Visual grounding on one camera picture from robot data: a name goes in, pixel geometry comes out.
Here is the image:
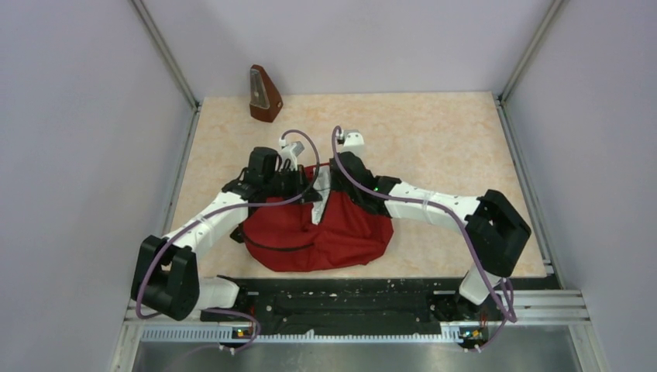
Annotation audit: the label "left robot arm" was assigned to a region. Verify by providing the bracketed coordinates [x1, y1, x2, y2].
[131, 146, 321, 321]

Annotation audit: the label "brown wooden metronome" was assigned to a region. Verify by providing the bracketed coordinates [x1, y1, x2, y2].
[249, 64, 284, 123]

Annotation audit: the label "red backpack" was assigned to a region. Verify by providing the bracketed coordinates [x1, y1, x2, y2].
[231, 164, 394, 272]

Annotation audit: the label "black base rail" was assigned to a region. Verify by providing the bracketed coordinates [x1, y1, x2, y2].
[232, 278, 503, 336]

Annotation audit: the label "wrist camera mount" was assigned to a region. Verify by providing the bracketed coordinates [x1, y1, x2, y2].
[337, 129, 365, 157]
[278, 138, 304, 171]

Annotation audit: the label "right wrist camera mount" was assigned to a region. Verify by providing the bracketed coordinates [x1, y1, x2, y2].
[337, 129, 365, 157]

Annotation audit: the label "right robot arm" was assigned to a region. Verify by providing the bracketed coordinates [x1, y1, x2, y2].
[329, 152, 531, 319]

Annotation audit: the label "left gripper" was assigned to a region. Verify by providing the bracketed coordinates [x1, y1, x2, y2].
[265, 166, 322, 205]

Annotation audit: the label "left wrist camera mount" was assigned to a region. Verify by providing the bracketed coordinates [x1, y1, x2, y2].
[278, 138, 304, 171]

